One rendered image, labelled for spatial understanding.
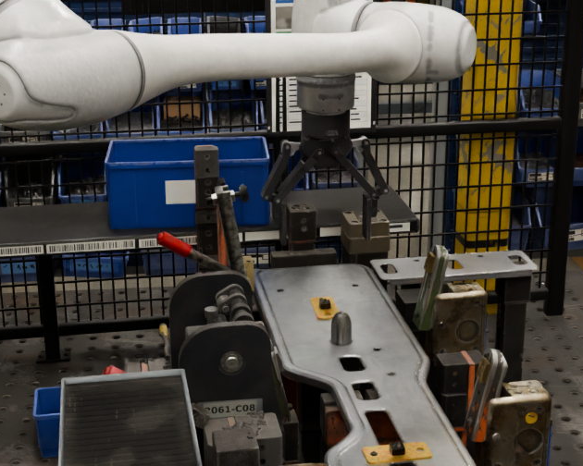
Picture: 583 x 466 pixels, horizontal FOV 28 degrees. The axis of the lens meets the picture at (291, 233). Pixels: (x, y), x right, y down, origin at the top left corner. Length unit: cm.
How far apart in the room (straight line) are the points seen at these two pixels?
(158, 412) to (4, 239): 99
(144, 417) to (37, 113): 34
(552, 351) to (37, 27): 151
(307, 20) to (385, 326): 49
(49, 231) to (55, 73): 97
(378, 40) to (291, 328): 50
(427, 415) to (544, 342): 98
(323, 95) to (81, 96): 55
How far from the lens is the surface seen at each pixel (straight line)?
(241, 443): 132
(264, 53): 150
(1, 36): 130
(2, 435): 221
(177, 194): 217
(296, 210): 212
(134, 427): 124
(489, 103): 249
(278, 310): 190
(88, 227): 222
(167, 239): 181
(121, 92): 134
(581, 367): 245
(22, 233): 221
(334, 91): 174
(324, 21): 171
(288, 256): 213
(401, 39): 160
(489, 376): 153
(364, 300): 194
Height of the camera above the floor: 176
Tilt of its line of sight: 20 degrees down
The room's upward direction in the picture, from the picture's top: straight up
